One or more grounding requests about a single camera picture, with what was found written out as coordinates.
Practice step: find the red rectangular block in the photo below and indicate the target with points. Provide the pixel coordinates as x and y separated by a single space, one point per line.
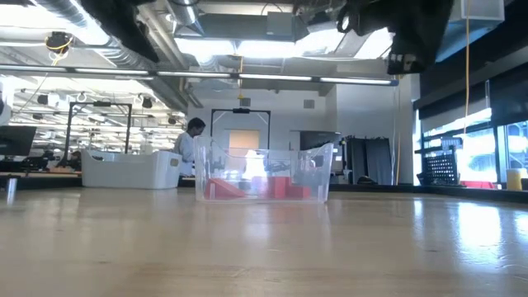
279 188
300 193

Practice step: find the red wedge block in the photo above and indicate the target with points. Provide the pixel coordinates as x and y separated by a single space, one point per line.
222 190

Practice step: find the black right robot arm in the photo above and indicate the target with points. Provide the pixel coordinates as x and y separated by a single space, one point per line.
412 29

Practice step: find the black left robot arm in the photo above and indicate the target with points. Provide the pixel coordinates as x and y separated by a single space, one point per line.
119 24

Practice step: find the brown board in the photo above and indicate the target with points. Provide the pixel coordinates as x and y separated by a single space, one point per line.
243 140

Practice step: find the clear plastic bin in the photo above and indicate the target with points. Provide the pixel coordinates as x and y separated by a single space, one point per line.
247 165

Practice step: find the person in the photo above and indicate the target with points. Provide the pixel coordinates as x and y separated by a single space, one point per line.
185 148

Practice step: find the black curtain panels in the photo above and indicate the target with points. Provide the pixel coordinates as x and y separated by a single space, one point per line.
371 161

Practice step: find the grey ceiling unit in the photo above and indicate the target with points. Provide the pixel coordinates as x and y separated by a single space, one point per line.
247 26

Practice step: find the white plastic bin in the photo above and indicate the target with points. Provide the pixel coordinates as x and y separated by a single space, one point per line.
132 171

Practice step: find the linear ceiling light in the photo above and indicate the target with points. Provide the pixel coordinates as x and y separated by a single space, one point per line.
111 71

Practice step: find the red low object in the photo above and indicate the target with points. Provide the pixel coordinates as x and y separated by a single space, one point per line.
478 185

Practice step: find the black monitor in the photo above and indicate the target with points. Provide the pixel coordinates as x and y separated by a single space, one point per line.
16 140

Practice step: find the yellow cup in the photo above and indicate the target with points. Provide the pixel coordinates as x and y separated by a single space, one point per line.
515 179

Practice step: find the black wall screen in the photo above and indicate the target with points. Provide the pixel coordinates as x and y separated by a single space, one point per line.
321 138

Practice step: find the black rig frame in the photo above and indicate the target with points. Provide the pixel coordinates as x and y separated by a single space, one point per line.
70 132

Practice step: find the silver metal post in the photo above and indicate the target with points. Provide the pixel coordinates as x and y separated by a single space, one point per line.
12 189

